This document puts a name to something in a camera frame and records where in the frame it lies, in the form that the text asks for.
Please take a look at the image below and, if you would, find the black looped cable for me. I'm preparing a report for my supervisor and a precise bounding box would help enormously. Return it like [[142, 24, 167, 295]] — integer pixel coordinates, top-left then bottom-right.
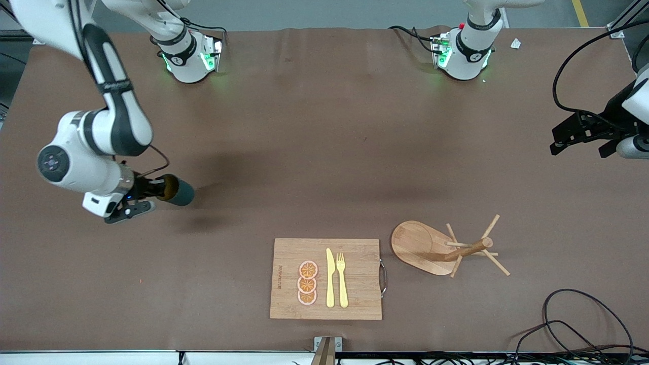
[[543, 289, 635, 356], [512, 319, 601, 356]]

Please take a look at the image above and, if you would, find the aluminium frame profile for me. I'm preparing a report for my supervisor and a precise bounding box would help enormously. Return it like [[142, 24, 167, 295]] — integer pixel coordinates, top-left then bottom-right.
[[606, 0, 649, 40]]

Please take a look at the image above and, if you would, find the black arm base cable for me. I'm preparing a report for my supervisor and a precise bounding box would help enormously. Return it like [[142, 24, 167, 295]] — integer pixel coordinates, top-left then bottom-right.
[[388, 24, 438, 54], [155, 0, 228, 35]]

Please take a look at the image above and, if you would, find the wooden cup rack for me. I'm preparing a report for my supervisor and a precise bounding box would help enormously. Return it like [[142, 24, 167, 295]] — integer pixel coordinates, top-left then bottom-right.
[[390, 214, 511, 278]]

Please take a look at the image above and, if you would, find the yellow plastic knife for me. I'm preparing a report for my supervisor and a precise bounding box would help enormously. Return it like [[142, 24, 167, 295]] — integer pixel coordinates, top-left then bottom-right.
[[326, 248, 336, 308]]

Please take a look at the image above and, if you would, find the black right arm base cable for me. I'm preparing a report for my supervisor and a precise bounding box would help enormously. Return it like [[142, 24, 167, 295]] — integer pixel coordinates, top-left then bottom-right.
[[155, 0, 228, 35]]

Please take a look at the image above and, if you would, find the yellow plastic fork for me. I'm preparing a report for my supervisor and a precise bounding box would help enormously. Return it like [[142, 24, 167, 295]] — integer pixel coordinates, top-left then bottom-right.
[[336, 252, 349, 309]]

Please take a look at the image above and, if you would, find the teal cup yellow inside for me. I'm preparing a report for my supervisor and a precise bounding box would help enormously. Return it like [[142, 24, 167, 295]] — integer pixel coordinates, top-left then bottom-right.
[[155, 174, 195, 206]]

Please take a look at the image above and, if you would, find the brown table cover mat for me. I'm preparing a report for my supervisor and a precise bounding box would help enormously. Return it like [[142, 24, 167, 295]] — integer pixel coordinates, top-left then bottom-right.
[[0, 26, 649, 353]]

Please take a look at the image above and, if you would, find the bamboo cutting board metal handle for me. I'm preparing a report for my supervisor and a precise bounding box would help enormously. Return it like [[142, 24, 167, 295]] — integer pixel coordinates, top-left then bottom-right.
[[269, 238, 388, 321]]

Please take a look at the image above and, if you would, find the black left arm base cable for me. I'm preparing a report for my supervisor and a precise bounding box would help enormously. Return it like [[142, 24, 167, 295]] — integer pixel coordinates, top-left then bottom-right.
[[388, 24, 438, 54]]

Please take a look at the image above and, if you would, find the metal bracket with post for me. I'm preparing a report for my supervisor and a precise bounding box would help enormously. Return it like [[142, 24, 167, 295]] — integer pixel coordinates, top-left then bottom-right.
[[310, 336, 343, 365]]

